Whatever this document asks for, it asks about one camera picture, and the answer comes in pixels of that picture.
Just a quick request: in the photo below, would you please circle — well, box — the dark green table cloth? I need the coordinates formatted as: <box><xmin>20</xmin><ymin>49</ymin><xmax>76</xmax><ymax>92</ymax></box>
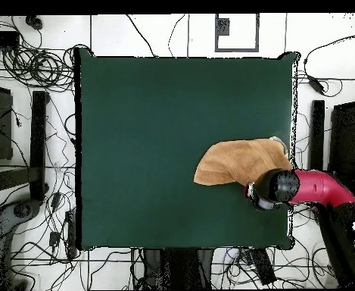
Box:
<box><xmin>73</xmin><ymin>48</ymin><xmax>301</xmax><ymax>251</ymax></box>

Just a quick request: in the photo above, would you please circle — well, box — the black power adapter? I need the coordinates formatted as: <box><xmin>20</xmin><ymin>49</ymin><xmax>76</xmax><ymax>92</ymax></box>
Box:
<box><xmin>307</xmin><ymin>75</ymin><xmax>326</xmax><ymax>93</ymax></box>

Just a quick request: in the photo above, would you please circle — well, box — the coiled black cable bundle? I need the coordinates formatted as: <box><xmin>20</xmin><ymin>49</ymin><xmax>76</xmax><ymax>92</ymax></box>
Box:
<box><xmin>1</xmin><ymin>45</ymin><xmax>75</xmax><ymax>92</ymax></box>

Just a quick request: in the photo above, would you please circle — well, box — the tan terry towel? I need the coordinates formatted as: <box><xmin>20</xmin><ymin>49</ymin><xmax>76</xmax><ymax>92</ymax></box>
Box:
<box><xmin>193</xmin><ymin>136</ymin><xmax>293</xmax><ymax>187</ymax></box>

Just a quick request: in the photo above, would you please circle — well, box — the black flat box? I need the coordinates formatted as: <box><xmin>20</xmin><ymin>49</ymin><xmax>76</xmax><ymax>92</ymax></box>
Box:
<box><xmin>0</xmin><ymin>31</ymin><xmax>20</xmax><ymax>49</ymax></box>

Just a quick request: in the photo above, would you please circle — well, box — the grey square floor frame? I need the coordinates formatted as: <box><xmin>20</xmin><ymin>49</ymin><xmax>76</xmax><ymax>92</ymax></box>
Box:
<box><xmin>214</xmin><ymin>13</ymin><xmax>260</xmax><ymax>53</ymax></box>

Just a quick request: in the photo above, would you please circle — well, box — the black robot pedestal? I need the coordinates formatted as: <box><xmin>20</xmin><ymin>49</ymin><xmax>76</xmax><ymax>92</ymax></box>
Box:
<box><xmin>142</xmin><ymin>248</ymin><xmax>214</xmax><ymax>290</ymax></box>

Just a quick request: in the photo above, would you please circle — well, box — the small black floor object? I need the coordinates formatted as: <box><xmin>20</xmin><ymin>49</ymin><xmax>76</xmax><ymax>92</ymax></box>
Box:
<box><xmin>25</xmin><ymin>14</ymin><xmax>44</xmax><ymax>30</ymax></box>

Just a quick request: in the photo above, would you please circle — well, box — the grey caster leg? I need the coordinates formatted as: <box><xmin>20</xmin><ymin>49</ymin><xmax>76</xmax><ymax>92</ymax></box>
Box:
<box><xmin>0</xmin><ymin>198</ymin><xmax>42</xmax><ymax>290</ymax></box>

